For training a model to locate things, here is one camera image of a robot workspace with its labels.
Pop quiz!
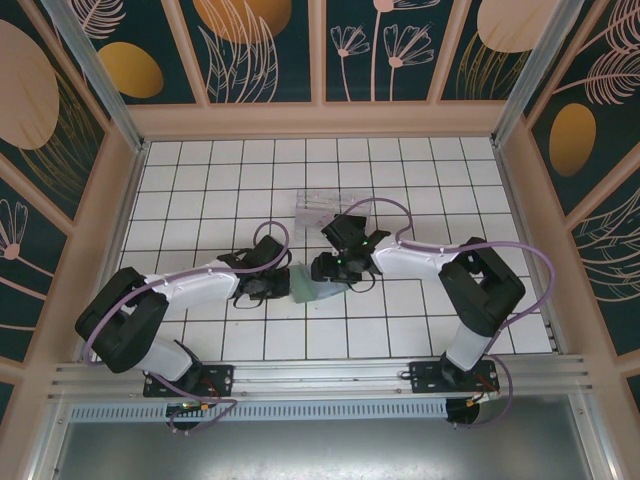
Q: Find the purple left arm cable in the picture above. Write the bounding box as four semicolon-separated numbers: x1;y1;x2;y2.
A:
83;220;236;436

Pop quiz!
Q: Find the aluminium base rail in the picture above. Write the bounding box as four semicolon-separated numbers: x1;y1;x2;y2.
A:
47;353;594;401

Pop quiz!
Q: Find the clear acrylic card stand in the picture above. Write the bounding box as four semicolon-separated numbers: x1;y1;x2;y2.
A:
293;188;374;245

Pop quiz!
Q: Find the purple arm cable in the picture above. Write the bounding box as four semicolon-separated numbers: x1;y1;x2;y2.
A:
83;220;236;436
332;197;557;432

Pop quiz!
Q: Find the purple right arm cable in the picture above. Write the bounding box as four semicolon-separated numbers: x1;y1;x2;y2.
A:
332;197;557;432

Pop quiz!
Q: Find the white floral credit card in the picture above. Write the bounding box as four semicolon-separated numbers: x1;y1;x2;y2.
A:
298;208;332;232

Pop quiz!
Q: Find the aluminium frame rail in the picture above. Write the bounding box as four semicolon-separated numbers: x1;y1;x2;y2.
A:
27;399;71;480
569;397;616;480

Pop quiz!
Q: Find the grey metal sheet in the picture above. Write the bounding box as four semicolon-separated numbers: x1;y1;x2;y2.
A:
52;417;589;480

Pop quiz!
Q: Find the aluminium corner post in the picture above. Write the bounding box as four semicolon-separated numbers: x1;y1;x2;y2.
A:
42;0;150;151
492;0;596;147

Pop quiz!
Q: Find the slotted grey cable duct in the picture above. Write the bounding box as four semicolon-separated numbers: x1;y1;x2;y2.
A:
69;399;450;422

